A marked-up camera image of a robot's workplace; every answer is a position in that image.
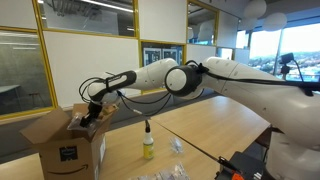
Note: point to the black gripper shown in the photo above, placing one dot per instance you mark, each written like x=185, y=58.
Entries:
x=95, y=110

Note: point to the wrist camera on wooden mount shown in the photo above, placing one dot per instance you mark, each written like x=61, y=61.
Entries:
x=110, y=109

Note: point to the yellow spray bottle black nozzle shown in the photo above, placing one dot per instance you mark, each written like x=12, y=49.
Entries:
x=148, y=148

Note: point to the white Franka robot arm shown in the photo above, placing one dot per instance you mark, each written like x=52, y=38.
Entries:
x=250, y=90

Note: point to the white framed poster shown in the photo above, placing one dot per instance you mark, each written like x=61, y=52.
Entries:
x=151, y=55
x=170, y=53

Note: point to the brown cardboard shipping box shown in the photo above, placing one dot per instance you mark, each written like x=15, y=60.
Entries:
x=70, y=156

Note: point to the black box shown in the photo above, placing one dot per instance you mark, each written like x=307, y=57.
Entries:
x=248, y=163

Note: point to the grey upholstered bench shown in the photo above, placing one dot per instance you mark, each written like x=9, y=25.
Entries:
x=133, y=106

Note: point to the small clear plastic bag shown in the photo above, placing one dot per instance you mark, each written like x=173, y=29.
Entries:
x=175, y=145

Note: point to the wooden stool behind glass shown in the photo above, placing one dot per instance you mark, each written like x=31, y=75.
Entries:
x=36, y=98

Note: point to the white table behind glass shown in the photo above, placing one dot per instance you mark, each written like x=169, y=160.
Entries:
x=8, y=88

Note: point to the black and orange clamp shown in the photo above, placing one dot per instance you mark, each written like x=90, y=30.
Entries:
x=228, y=166

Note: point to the white round pendant lamp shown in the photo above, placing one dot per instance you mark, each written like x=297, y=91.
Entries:
x=275, y=21
x=255, y=8

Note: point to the black camera on stand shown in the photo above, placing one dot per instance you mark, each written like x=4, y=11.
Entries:
x=286, y=60

